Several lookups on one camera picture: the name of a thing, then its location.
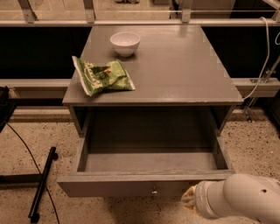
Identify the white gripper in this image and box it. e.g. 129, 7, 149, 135
181, 181, 231, 220

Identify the grey top drawer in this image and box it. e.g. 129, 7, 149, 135
58, 107, 235, 197

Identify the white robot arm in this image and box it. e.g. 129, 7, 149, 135
181, 173, 280, 224

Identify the grey wooden cabinet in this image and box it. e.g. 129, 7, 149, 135
61, 24, 244, 138

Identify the green chip bag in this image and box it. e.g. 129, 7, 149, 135
72, 56, 136, 96

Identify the black stand base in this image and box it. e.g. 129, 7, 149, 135
0, 145, 59, 223

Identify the white ceramic bowl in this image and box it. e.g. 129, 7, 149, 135
110, 31, 141, 57

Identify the black equipment at left edge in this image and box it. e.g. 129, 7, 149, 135
0, 87, 16, 132

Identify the white hanging cable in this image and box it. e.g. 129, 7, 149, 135
242, 16, 271, 102

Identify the black floor cable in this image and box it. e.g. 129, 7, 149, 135
5, 122, 61, 224

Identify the metal railing frame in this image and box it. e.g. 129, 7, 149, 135
0, 0, 280, 27

